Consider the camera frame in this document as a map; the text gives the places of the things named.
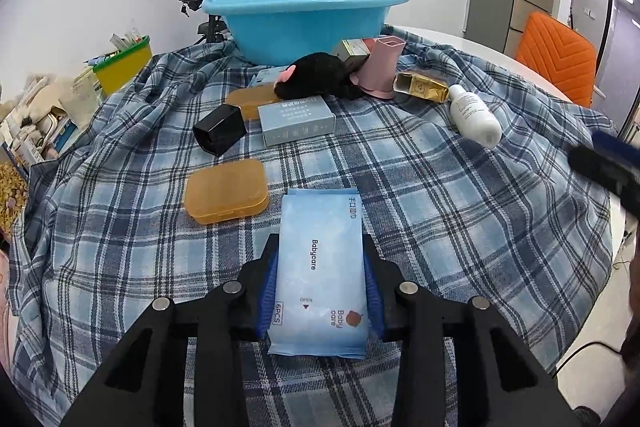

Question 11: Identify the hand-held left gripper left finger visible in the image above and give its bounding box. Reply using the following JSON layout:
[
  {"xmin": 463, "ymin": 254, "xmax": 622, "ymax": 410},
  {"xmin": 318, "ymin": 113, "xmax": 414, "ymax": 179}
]
[{"xmin": 60, "ymin": 234, "xmax": 279, "ymax": 427}]

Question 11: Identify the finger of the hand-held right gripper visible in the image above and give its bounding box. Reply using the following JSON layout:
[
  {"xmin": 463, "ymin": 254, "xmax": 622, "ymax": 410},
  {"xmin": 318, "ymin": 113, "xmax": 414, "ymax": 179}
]
[{"xmin": 569, "ymin": 131, "xmax": 640, "ymax": 210}]

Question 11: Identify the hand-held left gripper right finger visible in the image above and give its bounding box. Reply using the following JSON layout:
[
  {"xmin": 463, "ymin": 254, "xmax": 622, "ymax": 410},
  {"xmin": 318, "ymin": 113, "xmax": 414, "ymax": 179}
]
[{"xmin": 363, "ymin": 234, "xmax": 576, "ymax": 427}]

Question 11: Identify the light blue wipes pack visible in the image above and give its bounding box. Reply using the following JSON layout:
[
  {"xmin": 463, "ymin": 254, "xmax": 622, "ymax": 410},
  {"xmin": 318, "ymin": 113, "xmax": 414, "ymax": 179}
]
[
  {"xmin": 247, "ymin": 67, "xmax": 292, "ymax": 90},
  {"xmin": 267, "ymin": 188, "xmax": 369, "ymax": 360}
]

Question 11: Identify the orange translucent plastic case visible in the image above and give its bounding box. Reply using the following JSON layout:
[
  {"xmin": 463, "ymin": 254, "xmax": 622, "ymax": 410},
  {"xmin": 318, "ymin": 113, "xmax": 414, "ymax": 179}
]
[
  {"xmin": 225, "ymin": 85, "xmax": 284, "ymax": 120},
  {"xmin": 183, "ymin": 158, "xmax": 270, "ymax": 225}
]

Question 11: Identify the white lotion bottle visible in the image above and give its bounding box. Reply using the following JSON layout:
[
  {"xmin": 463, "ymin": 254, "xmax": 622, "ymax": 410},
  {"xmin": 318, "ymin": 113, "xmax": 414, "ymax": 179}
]
[{"xmin": 447, "ymin": 84, "xmax": 503, "ymax": 150}]

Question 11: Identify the grey-blue cardboard box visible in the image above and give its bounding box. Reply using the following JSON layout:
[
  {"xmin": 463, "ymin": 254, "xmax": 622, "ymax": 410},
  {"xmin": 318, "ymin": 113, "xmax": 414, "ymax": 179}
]
[{"xmin": 257, "ymin": 97, "xmax": 336, "ymax": 147}]

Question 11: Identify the gold and blue foil packet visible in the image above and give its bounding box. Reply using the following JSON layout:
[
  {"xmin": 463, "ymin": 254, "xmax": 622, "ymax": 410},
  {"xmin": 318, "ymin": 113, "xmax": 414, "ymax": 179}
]
[{"xmin": 392, "ymin": 71, "xmax": 451, "ymax": 104}]

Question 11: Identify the small green and gold box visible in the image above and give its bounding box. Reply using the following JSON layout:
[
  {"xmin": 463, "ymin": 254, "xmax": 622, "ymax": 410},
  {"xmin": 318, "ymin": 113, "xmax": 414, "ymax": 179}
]
[{"xmin": 331, "ymin": 39, "xmax": 374, "ymax": 72}]

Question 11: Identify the blue plastic basin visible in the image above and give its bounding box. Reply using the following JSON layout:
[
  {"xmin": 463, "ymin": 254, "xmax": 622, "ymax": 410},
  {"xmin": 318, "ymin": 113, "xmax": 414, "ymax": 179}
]
[{"xmin": 201, "ymin": 0, "xmax": 411, "ymax": 66}]

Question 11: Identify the blue plaid shirt cloth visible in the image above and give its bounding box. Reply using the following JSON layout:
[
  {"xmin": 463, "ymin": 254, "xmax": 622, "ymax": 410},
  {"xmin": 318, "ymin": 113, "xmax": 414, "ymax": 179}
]
[{"xmin": 10, "ymin": 24, "xmax": 618, "ymax": 427}]

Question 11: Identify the orange chair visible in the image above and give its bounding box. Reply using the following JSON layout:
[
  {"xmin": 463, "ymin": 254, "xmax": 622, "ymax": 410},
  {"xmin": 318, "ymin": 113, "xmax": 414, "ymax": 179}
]
[{"xmin": 515, "ymin": 11, "xmax": 599, "ymax": 108}]

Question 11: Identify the black square box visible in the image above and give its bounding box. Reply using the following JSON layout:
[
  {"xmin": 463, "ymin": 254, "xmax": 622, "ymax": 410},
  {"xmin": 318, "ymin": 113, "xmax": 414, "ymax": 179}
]
[{"xmin": 192, "ymin": 103, "xmax": 246, "ymax": 156}]

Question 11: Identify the black plush toy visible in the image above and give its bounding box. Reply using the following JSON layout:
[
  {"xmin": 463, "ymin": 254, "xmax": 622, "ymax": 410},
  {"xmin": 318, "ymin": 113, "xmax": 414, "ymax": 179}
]
[{"xmin": 274, "ymin": 52, "xmax": 367, "ymax": 101}]

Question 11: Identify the pink square cup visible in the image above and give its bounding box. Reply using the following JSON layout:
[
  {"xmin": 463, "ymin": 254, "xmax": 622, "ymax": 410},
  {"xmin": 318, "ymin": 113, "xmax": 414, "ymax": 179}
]
[{"xmin": 351, "ymin": 35, "xmax": 404, "ymax": 100}]

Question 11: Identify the yellow bin with green rim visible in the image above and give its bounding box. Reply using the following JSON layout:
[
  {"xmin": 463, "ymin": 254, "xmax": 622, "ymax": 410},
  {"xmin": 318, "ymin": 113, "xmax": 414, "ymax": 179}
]
[{"xmin": 92, "ymin": 35, "xmax": 153, "ymax": 97}]

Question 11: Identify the pile of assorted clutter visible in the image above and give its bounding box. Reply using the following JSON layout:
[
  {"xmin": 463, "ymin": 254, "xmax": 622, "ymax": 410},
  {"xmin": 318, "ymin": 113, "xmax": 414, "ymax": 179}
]
[{"xmin": 0, "ymin": 72, "xmax": 96, "ymax": 168}]

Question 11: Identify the black bicycle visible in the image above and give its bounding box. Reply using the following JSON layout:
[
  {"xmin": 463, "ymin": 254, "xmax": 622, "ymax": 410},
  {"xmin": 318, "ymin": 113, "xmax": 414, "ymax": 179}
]
[{"xmin": 177, "ymin": 0, "xmax": 227, "ymax": 46}]

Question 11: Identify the black cable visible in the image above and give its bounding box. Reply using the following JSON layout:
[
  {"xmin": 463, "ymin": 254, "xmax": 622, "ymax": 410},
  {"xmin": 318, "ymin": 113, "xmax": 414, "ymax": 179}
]
[{"xmin": 554, "ymin": 340, "xmax": 627, "ymax": 379}]

